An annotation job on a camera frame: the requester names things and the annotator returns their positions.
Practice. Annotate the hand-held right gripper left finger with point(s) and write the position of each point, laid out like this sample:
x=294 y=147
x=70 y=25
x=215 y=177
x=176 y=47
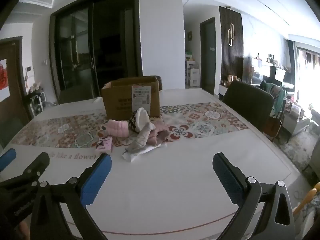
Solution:
x=96 y=180

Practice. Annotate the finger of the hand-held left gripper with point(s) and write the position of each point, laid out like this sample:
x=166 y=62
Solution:
x=6 y=158
x=37 y=166

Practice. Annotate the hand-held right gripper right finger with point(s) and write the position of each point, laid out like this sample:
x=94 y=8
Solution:
x=227 y=182

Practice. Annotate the pink fuzzy sock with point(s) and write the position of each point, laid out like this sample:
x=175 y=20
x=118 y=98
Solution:
x=117 y=128

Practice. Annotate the mauve sock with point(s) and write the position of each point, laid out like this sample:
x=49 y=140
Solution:
x=160 y=132

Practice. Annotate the brown cardboard box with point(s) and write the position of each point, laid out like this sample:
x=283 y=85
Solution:
x=117 y=100

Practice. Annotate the small pink packet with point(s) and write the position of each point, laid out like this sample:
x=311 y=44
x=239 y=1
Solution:
x=103 y=145

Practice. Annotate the white plastic wrapper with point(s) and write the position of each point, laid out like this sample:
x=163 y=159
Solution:
x=131 y=156

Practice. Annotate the white shoe rack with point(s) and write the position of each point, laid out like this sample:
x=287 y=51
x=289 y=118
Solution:
x=35 y=100

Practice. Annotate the floral patterned table runner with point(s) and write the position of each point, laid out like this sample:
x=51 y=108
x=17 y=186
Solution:
x=200 y=120

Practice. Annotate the brown wooden door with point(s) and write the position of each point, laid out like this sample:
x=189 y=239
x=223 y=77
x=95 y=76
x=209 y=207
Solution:
x=16 y=85

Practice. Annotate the red and white door poster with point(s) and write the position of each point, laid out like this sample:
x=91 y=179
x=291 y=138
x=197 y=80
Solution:
x=3 y=80

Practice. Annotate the orange wooden chair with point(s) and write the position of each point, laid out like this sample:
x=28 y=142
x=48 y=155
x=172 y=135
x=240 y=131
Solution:
x=308 y=197

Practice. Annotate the white intercom panel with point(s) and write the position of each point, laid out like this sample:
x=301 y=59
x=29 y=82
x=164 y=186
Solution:
x=28 y=69

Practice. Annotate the white low cabinet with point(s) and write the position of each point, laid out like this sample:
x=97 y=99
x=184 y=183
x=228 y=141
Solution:
x=222 y=90

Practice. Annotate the teal garment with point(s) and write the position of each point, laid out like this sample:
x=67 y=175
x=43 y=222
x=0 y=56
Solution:
x=277 y=97

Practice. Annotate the wooden ornament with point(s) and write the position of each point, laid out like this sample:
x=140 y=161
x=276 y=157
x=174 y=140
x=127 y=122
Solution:
x=232 y=78

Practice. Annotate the stack of white boxes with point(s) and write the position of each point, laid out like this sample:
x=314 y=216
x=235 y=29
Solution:
x=193 y=75

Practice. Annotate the black upright piano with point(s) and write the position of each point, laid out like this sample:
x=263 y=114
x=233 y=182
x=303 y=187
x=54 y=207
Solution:
x=287 y=77

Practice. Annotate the dark hallway door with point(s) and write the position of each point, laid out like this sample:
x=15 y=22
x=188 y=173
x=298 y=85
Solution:
x=208 y=55

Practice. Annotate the dark glass sliding door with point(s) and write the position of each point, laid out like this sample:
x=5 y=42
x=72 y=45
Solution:
x=75 y=42

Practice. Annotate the ceiling air vent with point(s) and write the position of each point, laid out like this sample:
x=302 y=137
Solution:
x=40 y=0

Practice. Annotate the dark slatted wall panel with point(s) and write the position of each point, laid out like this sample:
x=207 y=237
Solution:
x=237 y=60

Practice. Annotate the gold loop wall lamp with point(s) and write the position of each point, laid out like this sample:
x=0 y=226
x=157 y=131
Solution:
x=231 y=35

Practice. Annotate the small framed wall picture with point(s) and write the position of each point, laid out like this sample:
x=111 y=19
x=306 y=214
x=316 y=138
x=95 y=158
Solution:
x=190 y=35

